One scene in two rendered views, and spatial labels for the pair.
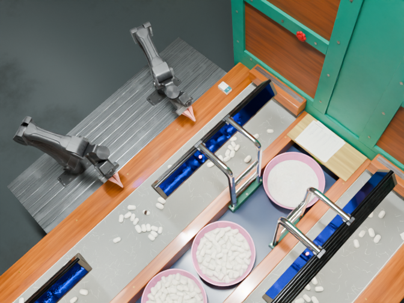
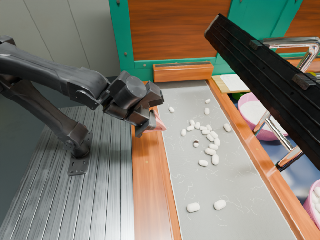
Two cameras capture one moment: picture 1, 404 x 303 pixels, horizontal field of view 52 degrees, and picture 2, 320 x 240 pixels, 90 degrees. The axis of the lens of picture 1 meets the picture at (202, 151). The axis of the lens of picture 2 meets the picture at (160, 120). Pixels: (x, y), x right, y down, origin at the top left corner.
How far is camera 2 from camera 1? 153 cm
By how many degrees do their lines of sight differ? 39
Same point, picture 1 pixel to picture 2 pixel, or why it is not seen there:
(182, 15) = (33, 130)
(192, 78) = (99, 124)
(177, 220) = not seen: outside the picture
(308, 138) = (234, 84)
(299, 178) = (261, 111)
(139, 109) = (67, 193)
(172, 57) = not seen: hidden behind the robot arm
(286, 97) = (199, 66)
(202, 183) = (235, 184)
